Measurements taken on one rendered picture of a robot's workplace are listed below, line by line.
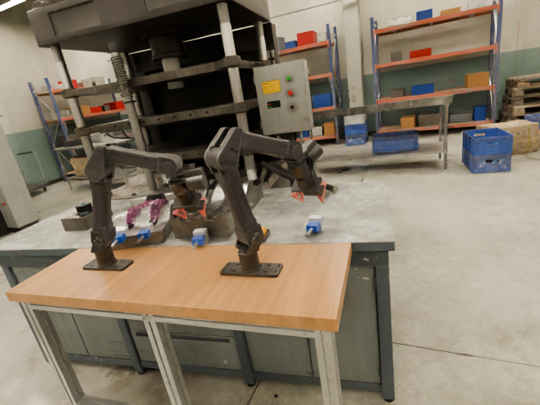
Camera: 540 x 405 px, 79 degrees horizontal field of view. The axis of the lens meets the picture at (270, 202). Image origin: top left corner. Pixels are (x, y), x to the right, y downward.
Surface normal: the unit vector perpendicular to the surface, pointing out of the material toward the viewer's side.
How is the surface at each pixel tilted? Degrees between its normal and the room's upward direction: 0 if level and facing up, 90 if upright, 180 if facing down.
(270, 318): 90
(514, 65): 90
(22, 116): 90
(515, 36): 90
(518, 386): 0
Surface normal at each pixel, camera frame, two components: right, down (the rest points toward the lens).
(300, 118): -0.26, 0.35
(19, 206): 0.91, 0.00
